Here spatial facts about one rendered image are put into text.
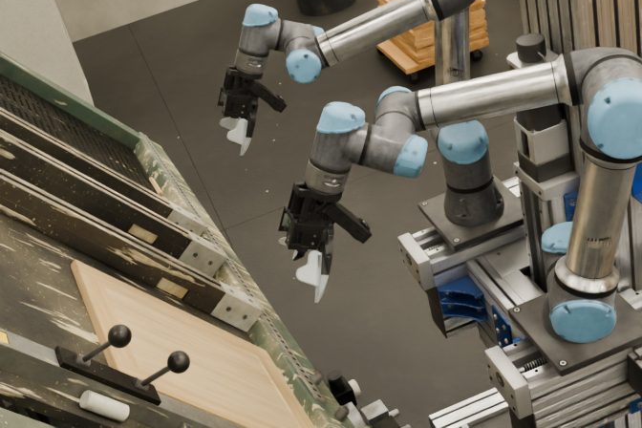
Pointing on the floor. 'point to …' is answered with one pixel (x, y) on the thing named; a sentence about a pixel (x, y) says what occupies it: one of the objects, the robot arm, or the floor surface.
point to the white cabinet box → (35, 22)
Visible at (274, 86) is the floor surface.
